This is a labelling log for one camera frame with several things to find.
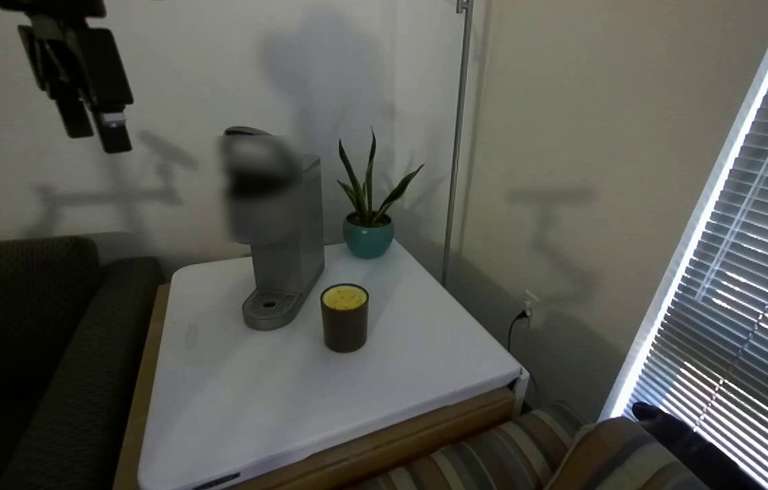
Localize gray coffee machine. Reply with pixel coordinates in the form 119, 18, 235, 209
217, 122, 327, 333

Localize dark gray sofa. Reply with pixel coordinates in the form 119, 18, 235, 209
0, 233, 168, 490

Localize white window blinds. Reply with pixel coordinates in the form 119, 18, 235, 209
598, 0, 768, 490

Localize wall plug with cable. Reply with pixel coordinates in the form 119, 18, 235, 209
503, 289, 542, 353

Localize white plastic board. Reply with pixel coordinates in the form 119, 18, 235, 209
136, 240, 531, 490

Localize snake plant in teal pot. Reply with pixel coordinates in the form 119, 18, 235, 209
334, 130, 427, 262

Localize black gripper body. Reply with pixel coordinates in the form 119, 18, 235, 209
0, 0, 108, 33

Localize wooden table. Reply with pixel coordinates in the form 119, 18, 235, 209
112, 281, 519, 490

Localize striped sofa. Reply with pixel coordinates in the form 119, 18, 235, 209
345, 404, 714, 490

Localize thin metal pole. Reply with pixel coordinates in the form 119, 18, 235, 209
437, 0, 478, 289

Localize dark candle jar yellow wax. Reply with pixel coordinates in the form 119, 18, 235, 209
318, 281, 373, 353

